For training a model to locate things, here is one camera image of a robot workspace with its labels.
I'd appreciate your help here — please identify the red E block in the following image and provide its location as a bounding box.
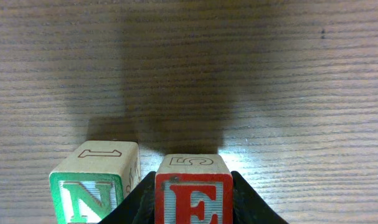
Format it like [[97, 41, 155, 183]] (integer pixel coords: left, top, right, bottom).
[[154, 154, 233, 224]]

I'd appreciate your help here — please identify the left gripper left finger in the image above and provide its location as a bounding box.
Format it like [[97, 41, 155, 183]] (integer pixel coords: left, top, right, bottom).
[[98, 171, 156, 224]]

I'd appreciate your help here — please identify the green N block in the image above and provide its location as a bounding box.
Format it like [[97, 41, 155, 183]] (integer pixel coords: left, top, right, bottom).
[[49, 141, 141, 223]]

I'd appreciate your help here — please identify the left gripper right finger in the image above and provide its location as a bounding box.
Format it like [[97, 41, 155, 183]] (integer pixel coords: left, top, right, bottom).
[[231, 171, 288, 224]]

